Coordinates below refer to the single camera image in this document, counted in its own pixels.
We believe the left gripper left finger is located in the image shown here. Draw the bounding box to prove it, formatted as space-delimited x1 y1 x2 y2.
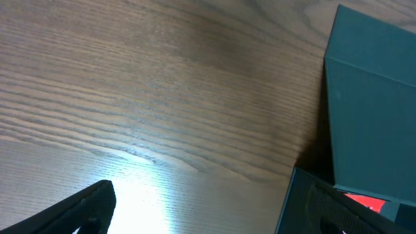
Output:
1 180 116 234

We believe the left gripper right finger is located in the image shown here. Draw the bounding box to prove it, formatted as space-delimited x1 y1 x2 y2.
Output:
305 184 411 234

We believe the red candy bag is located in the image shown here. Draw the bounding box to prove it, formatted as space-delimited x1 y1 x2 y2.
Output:
344 193 385 213

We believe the dark green box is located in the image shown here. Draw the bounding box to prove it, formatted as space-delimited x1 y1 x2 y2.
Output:
276 5 415 233

